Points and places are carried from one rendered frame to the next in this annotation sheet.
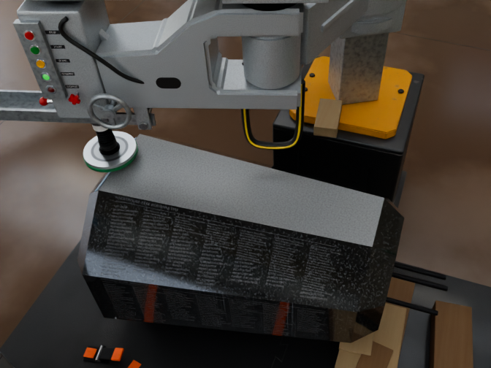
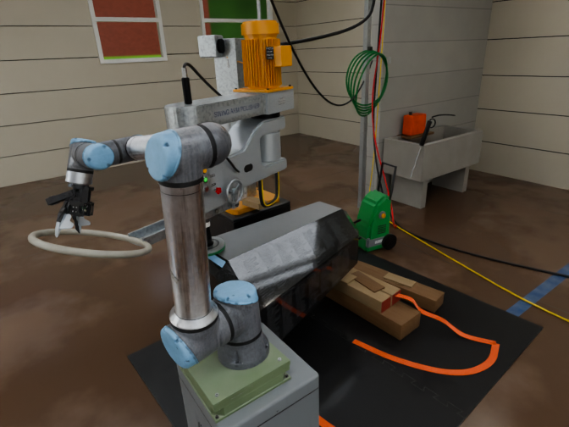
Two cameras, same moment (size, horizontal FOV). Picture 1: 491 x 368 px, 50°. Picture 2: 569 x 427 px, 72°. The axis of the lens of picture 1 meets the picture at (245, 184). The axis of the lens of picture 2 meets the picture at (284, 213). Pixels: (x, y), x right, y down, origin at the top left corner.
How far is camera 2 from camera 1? 225 cm
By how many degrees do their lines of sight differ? 56
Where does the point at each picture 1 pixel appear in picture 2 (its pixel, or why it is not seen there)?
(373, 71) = not seen: hidden behind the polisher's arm
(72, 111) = (211, 205)
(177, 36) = (251, 138)
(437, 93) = not seen: hidden behind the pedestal
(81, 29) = not seen: hidden behind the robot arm
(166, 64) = (247, 156)
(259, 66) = (274, 148)
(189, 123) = (116, 306)
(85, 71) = (219, 170)
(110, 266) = (267, 296)
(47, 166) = (38, 400)
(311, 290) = (341, 238)
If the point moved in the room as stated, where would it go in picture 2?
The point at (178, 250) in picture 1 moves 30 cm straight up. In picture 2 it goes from (287, 260) to (285, 217)
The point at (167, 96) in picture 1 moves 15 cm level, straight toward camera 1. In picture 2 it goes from (247, 177) to (271, 178)
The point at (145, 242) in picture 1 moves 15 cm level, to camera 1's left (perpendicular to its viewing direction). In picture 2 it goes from (271, 269) to (259, 281)
